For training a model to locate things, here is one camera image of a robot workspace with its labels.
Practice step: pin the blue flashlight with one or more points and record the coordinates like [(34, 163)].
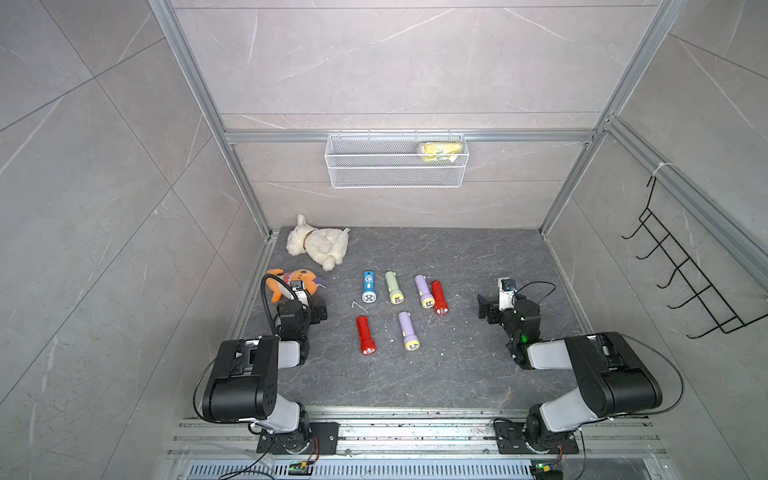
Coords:
[(369, 294)]

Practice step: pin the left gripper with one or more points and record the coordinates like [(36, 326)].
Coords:
[(315, 316)]

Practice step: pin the black wall hook rack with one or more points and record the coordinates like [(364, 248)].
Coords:
[(719, 314)]

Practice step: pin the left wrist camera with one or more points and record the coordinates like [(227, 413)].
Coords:
[(299, 291)]

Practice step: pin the yellow item in basket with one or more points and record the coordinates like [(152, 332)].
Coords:
[(440, 151)]

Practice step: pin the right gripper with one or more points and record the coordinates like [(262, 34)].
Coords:
[(493, 310)]

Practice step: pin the red flashlight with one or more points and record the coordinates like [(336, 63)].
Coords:
[(367, 343), (440, 304)]

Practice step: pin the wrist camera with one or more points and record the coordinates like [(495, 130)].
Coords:
[(299, 291), (507, 293)]

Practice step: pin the purple flashlight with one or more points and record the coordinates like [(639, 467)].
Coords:
[(427, 299), (410, 339)]

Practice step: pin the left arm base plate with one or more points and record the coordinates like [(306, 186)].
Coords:
[(316, 438)]

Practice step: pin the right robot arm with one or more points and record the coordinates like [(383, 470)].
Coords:
[(611, 379)]

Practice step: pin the white plush dog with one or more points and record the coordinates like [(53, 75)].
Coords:
[(325, 246)]

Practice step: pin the white wire basket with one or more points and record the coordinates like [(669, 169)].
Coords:
[(357, 161)]

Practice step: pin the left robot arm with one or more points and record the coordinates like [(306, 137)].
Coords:
[(240, 385)]

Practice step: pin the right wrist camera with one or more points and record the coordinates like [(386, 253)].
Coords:
[(507, 293)]

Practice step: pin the green flashlight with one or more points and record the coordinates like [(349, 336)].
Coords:
[(395, 293)]

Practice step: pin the orange plush toy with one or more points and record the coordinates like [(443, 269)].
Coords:
[(311, 282)]

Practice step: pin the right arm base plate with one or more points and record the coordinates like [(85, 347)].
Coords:
[(517, 437)]

